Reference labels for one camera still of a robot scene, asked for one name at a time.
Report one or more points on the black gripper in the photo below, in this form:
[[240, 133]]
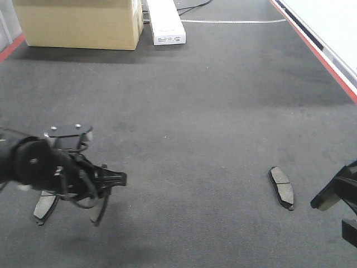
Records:
[[55, 164]]

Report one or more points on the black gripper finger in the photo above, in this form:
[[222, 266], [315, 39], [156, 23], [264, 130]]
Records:
[[341, 187], [349, 231]]

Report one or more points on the second-left grey brake pad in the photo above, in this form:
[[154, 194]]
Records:
[[96, 213]]

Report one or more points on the dark conveyor belt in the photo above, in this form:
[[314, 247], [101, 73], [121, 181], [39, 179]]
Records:
[[198, 192]]

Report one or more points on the large cardboard box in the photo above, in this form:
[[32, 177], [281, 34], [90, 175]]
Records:
[[108, 25]]

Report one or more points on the long white box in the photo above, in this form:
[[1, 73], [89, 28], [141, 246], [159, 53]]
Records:
[[165, 22]]

